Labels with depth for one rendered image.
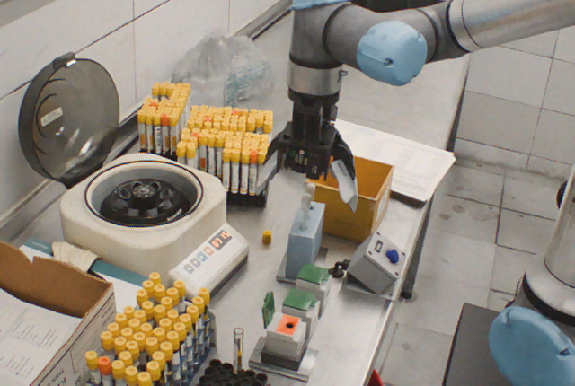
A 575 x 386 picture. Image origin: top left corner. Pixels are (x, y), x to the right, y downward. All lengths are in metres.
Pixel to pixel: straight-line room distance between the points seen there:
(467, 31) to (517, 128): 2.52
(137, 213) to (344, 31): 0.47
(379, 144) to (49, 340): 0.88
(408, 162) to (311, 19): 0.67
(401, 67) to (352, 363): 0.44
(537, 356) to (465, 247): 2.09
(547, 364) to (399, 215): 0.67
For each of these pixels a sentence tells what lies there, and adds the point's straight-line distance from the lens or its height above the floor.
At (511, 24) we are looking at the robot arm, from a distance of 0.82.
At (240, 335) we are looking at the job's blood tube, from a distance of 0.88.
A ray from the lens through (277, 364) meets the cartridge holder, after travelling 0.96.
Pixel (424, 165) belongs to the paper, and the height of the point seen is 0.89.
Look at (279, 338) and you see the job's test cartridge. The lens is 0.93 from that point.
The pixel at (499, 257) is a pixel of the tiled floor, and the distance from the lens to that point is 2.79.
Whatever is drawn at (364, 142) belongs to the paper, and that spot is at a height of 0.89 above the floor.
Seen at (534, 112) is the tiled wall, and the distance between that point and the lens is 3.32.
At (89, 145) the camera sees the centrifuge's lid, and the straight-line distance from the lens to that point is 1.25.
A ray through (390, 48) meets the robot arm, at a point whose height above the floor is 1.34.
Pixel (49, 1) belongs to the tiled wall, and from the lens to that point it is 1.22.
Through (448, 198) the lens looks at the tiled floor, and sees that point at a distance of 3.07.
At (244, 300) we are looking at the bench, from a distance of 1.09.
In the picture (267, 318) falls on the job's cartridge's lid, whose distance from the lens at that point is 0.93.
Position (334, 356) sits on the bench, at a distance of 1.01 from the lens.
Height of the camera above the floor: 1.60
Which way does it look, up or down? 31 degrees down
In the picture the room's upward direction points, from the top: 4 degrees clockwise
